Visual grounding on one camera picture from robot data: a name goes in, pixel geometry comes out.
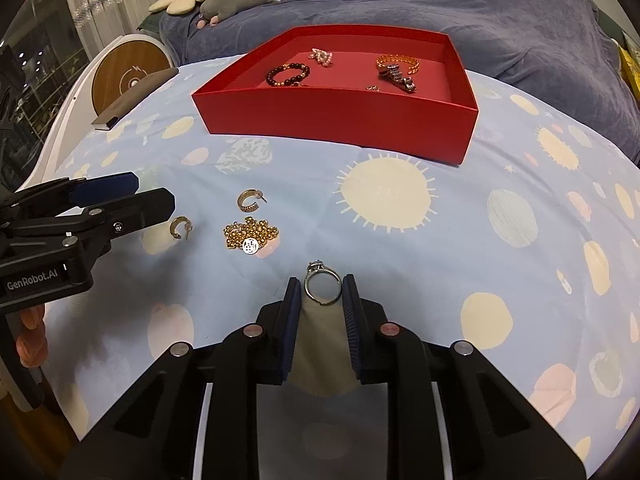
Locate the gold hoop earring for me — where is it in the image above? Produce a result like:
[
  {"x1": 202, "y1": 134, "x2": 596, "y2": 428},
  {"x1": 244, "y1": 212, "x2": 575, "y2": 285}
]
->
[
  {"x1": 169, "y1": 216, "x2": 195, "y2": 241},
  {"x1": 237, "y1": 189, "x2": 268, "y2": 212}
]

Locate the person's left hand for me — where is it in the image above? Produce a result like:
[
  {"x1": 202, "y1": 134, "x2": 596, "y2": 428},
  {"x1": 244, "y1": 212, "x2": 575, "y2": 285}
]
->
[{"x1": 15, "y1": 305, "x2": 49, "y2": 369}]

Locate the silver wristwatch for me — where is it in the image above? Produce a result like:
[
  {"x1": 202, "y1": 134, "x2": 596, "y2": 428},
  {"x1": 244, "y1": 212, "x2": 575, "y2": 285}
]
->
[{"x1": 378, "y1": 64, "x2": 417, "y2": 94}]

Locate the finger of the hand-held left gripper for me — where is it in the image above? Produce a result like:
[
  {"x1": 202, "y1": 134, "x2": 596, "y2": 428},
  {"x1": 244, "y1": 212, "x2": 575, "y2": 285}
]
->
[
  {"x1": 14, "y1": 172, "x2": 140, "y2": 208},
  {"x1": 54, "y1": 187, "x2": 177, "y2": 252}
]

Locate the dark bead bracelet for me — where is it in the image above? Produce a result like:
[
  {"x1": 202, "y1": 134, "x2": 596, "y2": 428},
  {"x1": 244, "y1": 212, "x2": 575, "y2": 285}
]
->
[{"x1": 265, "y1": 62, "x2": 310, "y2": 88}]

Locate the gold bangle bracelet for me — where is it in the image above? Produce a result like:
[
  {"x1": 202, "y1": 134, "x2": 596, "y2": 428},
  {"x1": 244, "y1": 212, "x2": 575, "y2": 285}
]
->
[{"x1": 376, "y1": 54, "x2": 422, "y2": 75}]

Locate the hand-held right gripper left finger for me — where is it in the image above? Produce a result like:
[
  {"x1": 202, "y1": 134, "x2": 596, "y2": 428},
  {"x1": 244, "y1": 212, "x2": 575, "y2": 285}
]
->
[{"x1": 59, "y1": 276, "x2": 303, "y2": 480}]

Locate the grey plush toy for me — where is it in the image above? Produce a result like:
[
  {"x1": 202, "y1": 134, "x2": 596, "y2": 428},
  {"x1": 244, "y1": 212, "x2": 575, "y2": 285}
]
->
[{"x1": 196, "y1": 0, "x2": 282, "y2": 28}]

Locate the round white wooden-faced device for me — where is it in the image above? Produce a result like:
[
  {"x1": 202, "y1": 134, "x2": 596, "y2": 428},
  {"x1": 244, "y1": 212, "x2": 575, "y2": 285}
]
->
[{"x1": 20, "y1": 34, "x2": 173, "y2": 196}]

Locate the silver stone ring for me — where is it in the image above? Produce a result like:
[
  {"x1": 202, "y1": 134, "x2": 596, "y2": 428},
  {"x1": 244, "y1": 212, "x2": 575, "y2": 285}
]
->
[{"x1": 304, "y1": 260, "x2": 343, "y2": 306}]

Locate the gold bead chain with pendant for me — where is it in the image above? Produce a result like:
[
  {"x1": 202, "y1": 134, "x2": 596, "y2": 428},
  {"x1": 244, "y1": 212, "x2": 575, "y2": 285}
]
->
[{"x1": 223, "y1": 216, "x2": 280, "y2": 256}]

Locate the white sheer curtain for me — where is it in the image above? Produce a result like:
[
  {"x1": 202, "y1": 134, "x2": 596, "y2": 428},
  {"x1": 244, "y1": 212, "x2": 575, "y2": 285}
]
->
[{"x1": 60, "y1": 0, "x2": 176, "y2": 63}]

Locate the dark grey case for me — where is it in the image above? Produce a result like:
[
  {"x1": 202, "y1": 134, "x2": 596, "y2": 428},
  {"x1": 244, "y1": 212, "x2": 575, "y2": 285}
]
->
[{"x1": 91, "y1": 66, "x2": 180, "y2": 132}]

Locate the red cardboard box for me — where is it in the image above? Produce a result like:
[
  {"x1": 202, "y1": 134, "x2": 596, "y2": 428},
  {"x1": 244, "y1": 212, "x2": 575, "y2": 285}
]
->
[{"x1": 191, "y1": 25, "x2": 480, "y2": 166}]

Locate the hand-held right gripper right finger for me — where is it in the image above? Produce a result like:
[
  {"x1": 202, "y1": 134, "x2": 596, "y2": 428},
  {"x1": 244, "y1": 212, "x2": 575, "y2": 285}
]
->
[{"x1": 341, "y1": 274, "x2": 586, "y2": 480}]

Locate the green sofa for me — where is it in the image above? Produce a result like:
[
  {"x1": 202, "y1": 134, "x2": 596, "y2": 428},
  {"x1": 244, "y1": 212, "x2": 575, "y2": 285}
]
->
[{"x1": 137, "y1": 7, "x2": 640, "y2": 51}]

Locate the gold cushion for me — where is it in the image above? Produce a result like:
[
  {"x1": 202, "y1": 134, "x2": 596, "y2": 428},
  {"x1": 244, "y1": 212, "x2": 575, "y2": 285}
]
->
[{"x1": 617, "y1": 42, "x2": 640, "y2": 93}]

